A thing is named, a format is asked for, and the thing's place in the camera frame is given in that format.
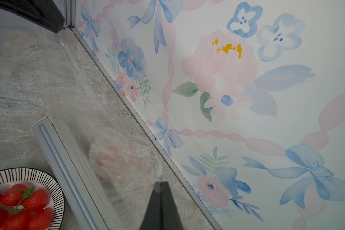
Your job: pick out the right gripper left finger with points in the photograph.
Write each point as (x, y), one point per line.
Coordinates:
(153, 217)

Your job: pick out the plastic wrap dispenser box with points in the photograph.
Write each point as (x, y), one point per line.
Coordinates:
(67, 176)

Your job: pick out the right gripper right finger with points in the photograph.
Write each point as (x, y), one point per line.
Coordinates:
(170, 215)

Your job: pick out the red strawberries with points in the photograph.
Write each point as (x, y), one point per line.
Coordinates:
(23, 208)

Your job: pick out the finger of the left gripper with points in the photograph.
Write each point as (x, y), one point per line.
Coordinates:
(44, 13)

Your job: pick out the left aluminium corner post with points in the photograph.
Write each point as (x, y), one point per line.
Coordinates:
(70, 11)

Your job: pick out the glass plate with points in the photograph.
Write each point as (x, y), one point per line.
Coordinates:
(40, 180)

